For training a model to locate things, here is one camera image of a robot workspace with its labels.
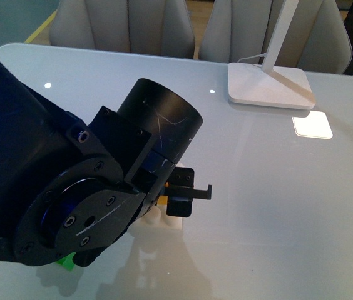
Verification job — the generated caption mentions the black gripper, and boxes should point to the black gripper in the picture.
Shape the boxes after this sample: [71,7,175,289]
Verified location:
[164,167,212,217]

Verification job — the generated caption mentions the yellow two-stud block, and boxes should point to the yellow two-stud block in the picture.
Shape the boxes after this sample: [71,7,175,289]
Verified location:
[157,196,168,206]

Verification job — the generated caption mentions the green two-stud block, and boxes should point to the green two-stud block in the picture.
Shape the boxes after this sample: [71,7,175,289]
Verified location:
[56,252,75,271]

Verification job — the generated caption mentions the white desk lamp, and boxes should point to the white desk lamp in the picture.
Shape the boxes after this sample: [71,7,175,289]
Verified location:
[227,1,315,110]

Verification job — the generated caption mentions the beige chair left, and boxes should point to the beige chair left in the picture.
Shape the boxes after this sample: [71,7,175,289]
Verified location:
[49,1,195,59]

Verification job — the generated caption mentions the beige chair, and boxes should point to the beige chair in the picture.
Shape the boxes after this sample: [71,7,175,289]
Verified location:
[198,1,352,74]
[49,1,195,59]

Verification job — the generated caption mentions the beige chair right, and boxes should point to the beige chair right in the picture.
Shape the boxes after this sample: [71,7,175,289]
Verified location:
[198,1,352,74]

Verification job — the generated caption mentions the white studded base plate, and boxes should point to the white studded base plate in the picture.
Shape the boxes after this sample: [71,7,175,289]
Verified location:
[138,162,184,231]

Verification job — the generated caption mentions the white lamp cable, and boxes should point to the white lamp cable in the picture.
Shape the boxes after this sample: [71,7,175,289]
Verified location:
[237,53,268,63]

